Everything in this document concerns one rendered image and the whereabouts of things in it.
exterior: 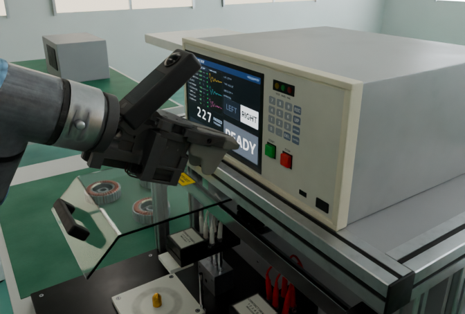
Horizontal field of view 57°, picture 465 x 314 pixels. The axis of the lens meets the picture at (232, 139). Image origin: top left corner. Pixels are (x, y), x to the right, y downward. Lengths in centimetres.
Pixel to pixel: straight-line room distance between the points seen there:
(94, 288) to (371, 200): 68
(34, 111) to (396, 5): 798
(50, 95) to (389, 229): 46
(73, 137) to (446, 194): 56
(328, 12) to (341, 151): 688
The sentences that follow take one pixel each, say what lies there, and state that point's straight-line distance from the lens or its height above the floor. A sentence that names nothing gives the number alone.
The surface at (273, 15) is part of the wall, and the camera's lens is 664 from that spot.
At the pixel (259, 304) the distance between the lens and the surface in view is 77.
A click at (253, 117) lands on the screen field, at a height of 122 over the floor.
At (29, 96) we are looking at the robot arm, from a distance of 46.
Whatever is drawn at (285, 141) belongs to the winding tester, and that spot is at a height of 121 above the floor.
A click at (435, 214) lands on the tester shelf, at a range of 69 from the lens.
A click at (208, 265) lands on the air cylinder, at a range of 100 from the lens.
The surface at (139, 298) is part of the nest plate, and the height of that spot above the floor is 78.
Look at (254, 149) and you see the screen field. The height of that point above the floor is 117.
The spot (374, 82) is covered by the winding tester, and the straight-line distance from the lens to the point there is 56.
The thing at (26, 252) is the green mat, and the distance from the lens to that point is 128.
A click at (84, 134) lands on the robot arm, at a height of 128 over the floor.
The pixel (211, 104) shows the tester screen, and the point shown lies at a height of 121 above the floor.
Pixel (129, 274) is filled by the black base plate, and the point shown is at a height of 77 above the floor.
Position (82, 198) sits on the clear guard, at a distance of 83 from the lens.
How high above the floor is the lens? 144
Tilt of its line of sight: 22 degrees down
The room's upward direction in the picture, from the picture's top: straight up
